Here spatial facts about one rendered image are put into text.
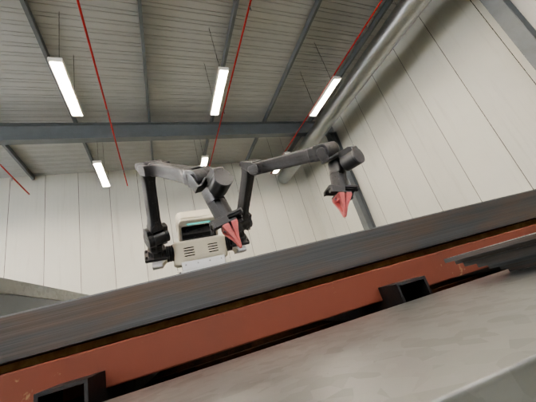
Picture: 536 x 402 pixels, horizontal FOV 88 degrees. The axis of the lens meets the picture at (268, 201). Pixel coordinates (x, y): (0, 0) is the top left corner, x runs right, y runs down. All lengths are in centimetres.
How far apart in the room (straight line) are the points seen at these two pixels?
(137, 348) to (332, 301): 28
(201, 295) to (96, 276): 1077
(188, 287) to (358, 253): 27
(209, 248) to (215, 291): 110
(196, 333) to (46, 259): 1132
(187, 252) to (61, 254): 1022
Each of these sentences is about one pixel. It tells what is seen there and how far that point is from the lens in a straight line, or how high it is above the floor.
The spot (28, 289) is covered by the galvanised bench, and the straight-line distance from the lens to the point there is 115.
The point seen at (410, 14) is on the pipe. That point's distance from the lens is 803.
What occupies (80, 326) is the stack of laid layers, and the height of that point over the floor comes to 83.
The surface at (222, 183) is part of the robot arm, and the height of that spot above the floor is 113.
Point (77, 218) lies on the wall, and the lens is 1191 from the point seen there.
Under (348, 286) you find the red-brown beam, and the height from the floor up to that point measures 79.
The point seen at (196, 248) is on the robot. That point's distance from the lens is 152.
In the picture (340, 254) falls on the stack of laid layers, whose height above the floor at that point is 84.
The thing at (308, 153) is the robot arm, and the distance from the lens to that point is 103.
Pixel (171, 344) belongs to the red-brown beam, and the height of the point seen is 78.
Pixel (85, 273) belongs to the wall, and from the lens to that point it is 1126.
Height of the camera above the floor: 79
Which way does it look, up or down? 20 degrees up
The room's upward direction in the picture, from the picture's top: 16 degrees counter-clockwise
